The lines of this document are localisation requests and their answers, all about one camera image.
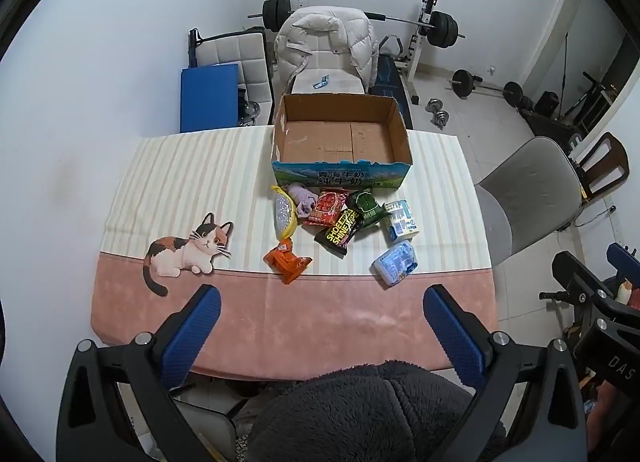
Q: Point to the orange snack packet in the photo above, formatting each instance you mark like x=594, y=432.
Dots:
x=287, y=262

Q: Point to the yellow scouring pad pack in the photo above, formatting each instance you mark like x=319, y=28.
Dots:
x=284, y=214

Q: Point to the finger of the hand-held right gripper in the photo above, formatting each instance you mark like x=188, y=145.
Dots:
x=575, y=274
x=625, y=262

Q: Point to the grey plastic chair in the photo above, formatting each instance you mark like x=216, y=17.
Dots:
x=525, y=192

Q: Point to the small blue wrapper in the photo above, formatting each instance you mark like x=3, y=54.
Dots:
x=320, y=81

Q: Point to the short barbell with black plates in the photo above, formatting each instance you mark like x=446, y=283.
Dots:
x=462, y=82

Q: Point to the purple socks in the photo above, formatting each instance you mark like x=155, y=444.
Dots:
x=305, y=199

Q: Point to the cardboard box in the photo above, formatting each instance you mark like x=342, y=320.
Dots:
x=340, y=142

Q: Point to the red patterned packet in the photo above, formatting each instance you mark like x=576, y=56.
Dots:
x=327, y=207

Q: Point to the white quilted chair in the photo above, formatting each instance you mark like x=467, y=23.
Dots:
x=235, y=49

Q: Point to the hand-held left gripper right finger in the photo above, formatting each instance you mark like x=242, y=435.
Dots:
x=455, y=337

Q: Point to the chrome dumbbell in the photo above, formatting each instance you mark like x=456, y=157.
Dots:
x=441, y=118
x=433, y=105

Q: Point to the person's dark fleece clothing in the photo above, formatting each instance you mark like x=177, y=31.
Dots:
x=370, y=417

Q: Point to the blue board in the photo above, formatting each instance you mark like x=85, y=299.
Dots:
x=210, y=97

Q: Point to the black blue weight bench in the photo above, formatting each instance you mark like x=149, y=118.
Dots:
x=390, y=82

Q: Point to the long barbell with black plates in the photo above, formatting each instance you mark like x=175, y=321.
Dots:
x=444, y=29

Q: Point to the striped pink cat tablecloth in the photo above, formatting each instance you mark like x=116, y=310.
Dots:
x=325, y=312

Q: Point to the chrome weight plates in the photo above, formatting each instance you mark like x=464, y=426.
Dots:
x=250, y=112

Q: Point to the green packet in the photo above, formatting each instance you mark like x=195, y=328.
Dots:
x=367, y=207

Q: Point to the light blue wipes pack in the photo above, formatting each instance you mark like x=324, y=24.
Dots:
x=395, y=264

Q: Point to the brown wooden chair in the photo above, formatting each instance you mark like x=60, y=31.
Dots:
x=617, y=162

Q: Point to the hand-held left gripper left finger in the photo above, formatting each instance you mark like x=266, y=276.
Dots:
x=192, y=337

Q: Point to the black yellow wipes packet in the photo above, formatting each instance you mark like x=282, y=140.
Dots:
x=340, y=234

